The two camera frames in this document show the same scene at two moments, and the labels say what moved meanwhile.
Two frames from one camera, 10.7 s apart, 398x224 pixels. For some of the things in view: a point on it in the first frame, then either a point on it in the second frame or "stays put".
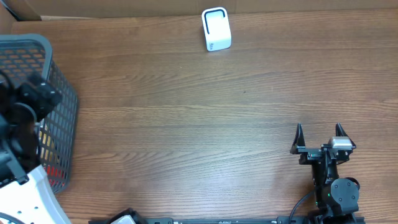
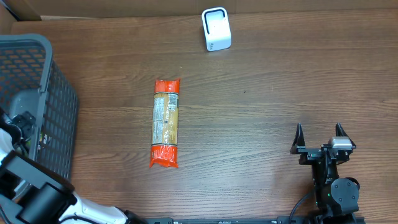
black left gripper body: [41, 94] to [23, 121]
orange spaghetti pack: [53, 167] to [164, 139]
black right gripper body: [310, 153] stays put
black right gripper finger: [299, 140] stays put
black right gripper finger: [340, 132] stays put
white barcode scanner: [216, 28] stays put
